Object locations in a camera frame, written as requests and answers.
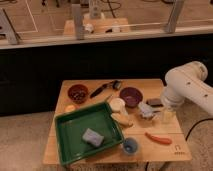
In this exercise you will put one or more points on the left grey metal post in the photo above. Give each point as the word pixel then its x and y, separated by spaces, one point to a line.
pixel 7 29

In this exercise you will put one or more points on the purple bowl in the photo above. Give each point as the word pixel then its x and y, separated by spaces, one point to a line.
pixel 132 96

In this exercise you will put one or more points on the dark grapes bunch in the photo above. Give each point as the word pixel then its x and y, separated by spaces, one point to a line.
pixel 78 96

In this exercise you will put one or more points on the right grey metal post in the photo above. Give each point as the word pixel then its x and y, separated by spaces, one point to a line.
pixel 174 15

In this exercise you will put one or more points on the grey metal post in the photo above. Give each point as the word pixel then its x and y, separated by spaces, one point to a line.
pixel 7 29
pixel 78 21
pixel 174 15

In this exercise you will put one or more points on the small blue cup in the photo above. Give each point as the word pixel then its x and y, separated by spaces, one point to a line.
pixel 130 146

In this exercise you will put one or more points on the grey blue sponge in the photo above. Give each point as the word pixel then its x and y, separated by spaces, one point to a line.
pixel 93 137

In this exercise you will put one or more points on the grey crumpled cloth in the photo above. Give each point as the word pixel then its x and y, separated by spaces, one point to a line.
pixel 146 111

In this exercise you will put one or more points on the small orange round fruit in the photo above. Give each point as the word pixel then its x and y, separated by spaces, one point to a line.
pixel 70 108

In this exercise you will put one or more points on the middle grey metal post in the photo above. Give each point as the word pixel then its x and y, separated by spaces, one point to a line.
pixel 78 21

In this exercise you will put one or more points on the dark red bowl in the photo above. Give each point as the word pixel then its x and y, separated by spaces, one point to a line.
pixel 78 88

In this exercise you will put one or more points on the orange carrot toy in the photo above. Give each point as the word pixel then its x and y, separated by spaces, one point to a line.
pixel 165 141

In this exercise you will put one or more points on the white round lid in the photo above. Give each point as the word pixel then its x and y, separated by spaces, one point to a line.
pixel 117 105

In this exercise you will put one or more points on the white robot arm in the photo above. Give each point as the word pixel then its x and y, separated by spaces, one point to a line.
pixel 186 82

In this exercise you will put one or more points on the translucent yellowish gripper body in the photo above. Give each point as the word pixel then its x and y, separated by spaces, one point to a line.
pixel 167 115

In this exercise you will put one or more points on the yellow banana toy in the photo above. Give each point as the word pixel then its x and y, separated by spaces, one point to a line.
pixel 122 119

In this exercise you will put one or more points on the green plastic tray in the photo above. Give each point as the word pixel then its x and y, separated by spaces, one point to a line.
pixel 70 128

